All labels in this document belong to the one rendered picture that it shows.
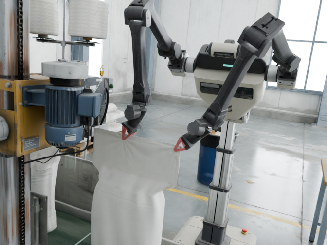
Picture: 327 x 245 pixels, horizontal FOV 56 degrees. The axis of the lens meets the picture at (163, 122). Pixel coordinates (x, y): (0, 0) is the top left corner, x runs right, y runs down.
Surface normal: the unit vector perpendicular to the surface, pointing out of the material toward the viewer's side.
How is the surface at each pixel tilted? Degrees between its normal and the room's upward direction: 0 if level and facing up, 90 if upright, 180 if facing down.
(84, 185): 90
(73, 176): 90
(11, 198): 90
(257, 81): 40
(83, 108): 90
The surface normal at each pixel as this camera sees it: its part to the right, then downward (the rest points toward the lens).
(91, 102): -0.01, 0.22
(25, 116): 0.91, 0.17
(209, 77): -0.20, -0.64
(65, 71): 0.31, 0.24
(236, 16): -0.41, 0.16
